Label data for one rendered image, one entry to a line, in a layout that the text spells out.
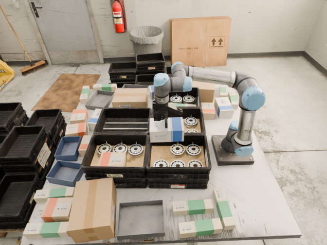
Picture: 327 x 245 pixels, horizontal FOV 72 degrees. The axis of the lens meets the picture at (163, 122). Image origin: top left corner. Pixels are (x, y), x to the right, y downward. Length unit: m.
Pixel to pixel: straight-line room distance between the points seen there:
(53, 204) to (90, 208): 0.28
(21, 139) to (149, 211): 1.57
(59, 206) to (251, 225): 1.14
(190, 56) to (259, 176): 3.03
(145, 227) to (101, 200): 0.30
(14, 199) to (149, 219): 1.35
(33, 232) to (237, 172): 1.32
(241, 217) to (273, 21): 3.88
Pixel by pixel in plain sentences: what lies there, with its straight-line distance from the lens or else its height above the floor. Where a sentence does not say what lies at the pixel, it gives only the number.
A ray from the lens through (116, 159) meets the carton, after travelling 1.50.
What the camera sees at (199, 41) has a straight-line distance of 4.32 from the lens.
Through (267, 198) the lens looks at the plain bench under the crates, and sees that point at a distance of 1.66.
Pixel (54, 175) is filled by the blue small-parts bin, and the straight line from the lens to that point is 1.82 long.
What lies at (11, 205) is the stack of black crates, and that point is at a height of 0.27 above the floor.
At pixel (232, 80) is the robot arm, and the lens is 1.35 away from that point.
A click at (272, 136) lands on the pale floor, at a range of 3.14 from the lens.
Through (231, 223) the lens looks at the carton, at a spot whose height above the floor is 0.76.
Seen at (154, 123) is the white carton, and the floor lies 1.14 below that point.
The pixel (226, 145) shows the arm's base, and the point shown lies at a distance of 1.73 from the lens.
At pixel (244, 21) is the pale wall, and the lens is 4.63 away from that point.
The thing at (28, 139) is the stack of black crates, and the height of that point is 0.49.
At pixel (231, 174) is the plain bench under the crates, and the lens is 1.69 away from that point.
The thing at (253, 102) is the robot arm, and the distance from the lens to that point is 1.27.
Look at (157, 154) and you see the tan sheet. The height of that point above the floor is 0.83.
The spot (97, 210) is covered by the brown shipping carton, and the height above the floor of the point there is 0.86.
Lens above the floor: 2.03
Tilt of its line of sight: 41 degrees down
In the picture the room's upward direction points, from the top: 2 degrees counter-clockwise
